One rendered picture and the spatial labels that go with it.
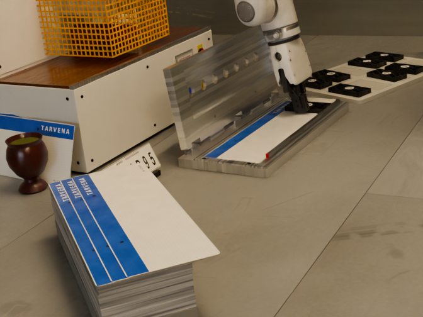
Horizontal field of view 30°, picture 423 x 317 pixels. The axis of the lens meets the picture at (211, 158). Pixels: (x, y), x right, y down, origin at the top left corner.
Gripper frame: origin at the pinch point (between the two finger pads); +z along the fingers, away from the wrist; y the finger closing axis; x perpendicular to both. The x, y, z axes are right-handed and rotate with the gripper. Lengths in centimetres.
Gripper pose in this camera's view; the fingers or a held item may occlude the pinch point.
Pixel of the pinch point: (300, 103)
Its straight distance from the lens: 185.4
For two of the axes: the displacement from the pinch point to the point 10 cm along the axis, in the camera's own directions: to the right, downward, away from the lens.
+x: -8.2, 1.0, 5.7
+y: 5.0, -3.5, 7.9
